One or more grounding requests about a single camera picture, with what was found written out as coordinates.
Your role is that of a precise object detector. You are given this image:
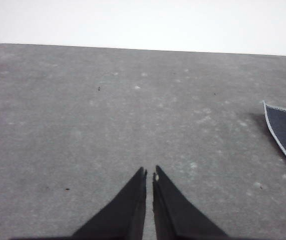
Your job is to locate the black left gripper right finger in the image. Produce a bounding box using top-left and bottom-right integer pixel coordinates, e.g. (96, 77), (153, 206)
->
(152, 164), (230, 238)

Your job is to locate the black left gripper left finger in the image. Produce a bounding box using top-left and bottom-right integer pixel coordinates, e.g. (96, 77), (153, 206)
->
(71, 166), (148, 238)

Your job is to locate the grey table cloth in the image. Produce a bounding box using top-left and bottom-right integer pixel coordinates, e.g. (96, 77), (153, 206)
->
(0, 43), (286, 240)

